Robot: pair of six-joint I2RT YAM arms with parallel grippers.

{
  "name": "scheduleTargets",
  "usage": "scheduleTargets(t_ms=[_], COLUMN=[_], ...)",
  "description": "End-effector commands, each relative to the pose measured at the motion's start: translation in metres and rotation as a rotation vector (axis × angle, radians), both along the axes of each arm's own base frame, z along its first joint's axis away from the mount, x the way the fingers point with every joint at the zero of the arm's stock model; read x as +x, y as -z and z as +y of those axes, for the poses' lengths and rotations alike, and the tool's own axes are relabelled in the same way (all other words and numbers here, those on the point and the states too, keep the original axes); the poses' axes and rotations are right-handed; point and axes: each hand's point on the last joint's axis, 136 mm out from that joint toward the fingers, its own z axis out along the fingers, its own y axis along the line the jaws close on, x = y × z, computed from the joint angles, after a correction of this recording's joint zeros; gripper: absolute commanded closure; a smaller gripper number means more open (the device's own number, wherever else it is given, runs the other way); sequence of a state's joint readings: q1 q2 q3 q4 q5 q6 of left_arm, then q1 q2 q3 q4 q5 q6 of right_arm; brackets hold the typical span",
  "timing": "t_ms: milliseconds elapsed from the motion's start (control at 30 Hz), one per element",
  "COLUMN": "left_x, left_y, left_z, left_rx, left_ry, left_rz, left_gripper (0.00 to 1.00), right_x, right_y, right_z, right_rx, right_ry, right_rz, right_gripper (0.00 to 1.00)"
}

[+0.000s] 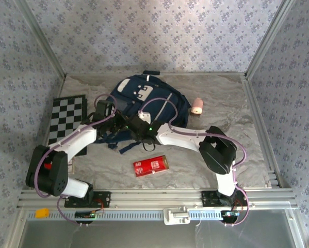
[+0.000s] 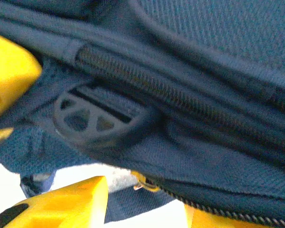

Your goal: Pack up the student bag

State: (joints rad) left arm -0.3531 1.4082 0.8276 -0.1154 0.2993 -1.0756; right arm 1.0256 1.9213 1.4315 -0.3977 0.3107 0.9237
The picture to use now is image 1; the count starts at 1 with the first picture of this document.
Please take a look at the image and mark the navy blue student backpack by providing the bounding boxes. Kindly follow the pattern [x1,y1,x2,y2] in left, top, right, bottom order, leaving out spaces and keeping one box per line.
[86,70,193,155]

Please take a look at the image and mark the pink bandage roll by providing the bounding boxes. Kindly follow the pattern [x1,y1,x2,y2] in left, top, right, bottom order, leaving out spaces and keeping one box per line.
[191,98,204,116]

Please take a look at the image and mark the red printed box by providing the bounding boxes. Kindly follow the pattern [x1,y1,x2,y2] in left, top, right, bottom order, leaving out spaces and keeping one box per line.
[133,154,170,178]

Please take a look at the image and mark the black grey chessboard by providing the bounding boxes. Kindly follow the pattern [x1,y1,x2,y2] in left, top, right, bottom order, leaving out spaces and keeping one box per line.
[47,95,88,157]

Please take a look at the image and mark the grey metal panel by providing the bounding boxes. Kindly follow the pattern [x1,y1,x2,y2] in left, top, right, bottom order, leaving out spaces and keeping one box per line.
[13,218,303,248]

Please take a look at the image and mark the small yellow block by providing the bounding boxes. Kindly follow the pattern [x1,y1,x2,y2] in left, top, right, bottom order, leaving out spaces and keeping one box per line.
[35,208,50,219]

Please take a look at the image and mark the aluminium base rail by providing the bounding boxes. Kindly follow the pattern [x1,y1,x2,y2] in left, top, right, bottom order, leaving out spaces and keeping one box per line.
[17,188,299,209]

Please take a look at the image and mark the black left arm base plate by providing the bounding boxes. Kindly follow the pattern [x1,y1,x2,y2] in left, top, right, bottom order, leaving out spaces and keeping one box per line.
[63,191,111,209]

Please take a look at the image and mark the slotted grey cable duct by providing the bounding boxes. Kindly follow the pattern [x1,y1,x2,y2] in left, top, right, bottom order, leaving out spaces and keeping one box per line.
[25,209,248,222]

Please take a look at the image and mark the white plastic latch bracket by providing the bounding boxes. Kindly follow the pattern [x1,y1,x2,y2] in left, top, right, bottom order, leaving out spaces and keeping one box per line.
[163,206,191,225]

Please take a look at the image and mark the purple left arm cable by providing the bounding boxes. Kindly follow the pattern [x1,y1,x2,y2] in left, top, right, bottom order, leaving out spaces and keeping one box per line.
[33,93,119,228]

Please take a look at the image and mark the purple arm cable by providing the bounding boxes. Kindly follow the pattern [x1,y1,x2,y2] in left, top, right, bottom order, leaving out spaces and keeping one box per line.
[33,93,119,228]
[139,98,250,228]

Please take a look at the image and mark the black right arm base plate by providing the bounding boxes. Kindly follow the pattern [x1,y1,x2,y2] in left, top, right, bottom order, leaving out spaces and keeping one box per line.
[201,190,249,207]

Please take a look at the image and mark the aluminium frame post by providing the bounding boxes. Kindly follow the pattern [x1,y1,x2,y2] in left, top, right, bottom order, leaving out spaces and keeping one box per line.
[14,0,67,81]
[244,0,297,81]

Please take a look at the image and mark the aluminium side rail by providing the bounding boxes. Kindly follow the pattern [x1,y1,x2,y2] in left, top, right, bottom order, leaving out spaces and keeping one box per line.
[241,74,285,189]

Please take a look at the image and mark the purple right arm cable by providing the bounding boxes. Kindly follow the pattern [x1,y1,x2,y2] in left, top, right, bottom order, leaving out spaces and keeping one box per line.
[139,98,250,228]

